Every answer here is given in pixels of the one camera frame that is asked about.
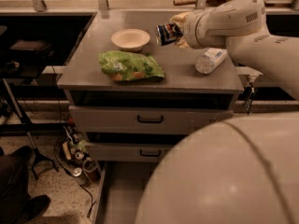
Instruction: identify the brown cup on floor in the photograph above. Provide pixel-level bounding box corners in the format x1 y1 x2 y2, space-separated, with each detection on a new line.
83 159 100 181

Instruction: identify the grey top drawer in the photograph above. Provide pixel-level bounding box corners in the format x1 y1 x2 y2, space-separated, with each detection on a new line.
69 105 233 134

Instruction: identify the grey drawer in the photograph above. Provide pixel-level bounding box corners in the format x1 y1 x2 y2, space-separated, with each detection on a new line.
86 143 172 162
69 105 233 134
92 161 157 224

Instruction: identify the silver can on floor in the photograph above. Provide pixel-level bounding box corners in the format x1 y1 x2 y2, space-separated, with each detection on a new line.
72 167 87 186

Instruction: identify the grey drawer cabinet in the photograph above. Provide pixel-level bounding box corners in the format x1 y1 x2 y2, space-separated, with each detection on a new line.
58 10 243 224

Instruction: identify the grey middle drawer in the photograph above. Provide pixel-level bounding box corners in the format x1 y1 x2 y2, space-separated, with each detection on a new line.
86 143 172 162

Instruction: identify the blue pepsi can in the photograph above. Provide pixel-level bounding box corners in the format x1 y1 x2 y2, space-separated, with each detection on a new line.
155 23 183 46

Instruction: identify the white paper bowl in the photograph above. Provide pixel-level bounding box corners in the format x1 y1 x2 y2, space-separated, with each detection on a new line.
111 29 150 52

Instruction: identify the green chip bag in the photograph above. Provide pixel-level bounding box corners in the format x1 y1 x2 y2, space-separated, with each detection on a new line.
98 50 165 82

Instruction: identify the black box on shelf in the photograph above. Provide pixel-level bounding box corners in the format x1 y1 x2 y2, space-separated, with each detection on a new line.
9 40 54 61

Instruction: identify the wooden stick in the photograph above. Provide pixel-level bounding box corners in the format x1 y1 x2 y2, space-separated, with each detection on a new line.
173 0 197 6

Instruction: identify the clutter pile on floor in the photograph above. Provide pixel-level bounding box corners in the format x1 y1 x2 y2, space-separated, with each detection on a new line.
62 115 89 165

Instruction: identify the grey bottom drawer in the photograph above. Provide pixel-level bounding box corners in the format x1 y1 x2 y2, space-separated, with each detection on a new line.
92 161 157 224

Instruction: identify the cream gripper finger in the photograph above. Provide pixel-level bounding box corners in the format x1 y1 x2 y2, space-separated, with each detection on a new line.
176 37 189 49
169 12 189 27

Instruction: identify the clear plastic water bottle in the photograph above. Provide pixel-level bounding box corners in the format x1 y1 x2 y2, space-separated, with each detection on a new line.
195 48 227 75

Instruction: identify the black tripod stand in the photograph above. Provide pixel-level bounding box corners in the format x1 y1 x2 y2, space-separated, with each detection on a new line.
0 25 60 181

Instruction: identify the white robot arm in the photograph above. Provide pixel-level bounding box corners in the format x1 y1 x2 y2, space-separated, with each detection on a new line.
135 0 299 224

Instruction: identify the person leg with shoe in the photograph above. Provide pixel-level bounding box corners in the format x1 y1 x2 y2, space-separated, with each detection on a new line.
0 146 50 224

